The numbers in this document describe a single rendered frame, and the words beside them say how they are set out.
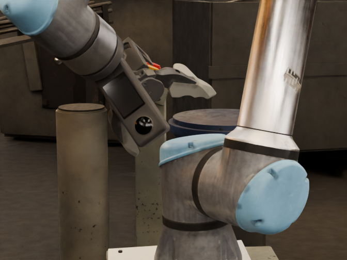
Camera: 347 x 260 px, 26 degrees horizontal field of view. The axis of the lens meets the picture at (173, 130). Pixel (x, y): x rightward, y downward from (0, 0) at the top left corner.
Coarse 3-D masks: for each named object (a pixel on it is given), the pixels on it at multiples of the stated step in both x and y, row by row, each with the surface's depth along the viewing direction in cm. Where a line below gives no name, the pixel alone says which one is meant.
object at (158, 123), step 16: (112, 80) 97; (128, 80) 96; (112, 96) 97; (128, 96) 96; (144, 96) 96; (128, 112) 96; (144, 112) 96; (160, 112) 97; (128, 128) 96; (144, 128) 95; (160, 128) 95; (144, 144) 96
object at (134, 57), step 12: (120, 48) 96; (132, 48) 103; (132, 60) 102; (144, 60) 102; (96, 72) 95; (108, 72) 95; (144, 72) 100; (144, 84) 100; (156, 84) 101; (156, 96) 103
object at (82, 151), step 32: (64, 128) 172; (96, 128) 172; (64, 160) 173; (96, 160) 174; (64, 192) 175; (96, 192) 175; (64, 224) 177; (96, 224) 176; (64, 256) 178; (96, 256) 177
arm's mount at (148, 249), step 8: (240, 240) 141; (120, 248) 140; (128, 248) 140; (136, 248) 139; (144, 248) 139; (152, 248) 139; (240, 248) 137; (112, 256) 136; (120, 256) 136; (128, 256) 135; (136, 256) 135; (144, 256) 135; (152, 256) 135; (248, 256) 133
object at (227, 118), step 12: (168, 120) 218; (180, 120) 210; (192, 120) 210; (204, 120) 210; (216, 120) 210; (228, 120) 210; (180, 132) 207; (192, 132) 204; (204, 132) 202; (216, 132) 201; (228, 132) 201; (240, 228) 210; (252, 240) 212; (264, 240) 218
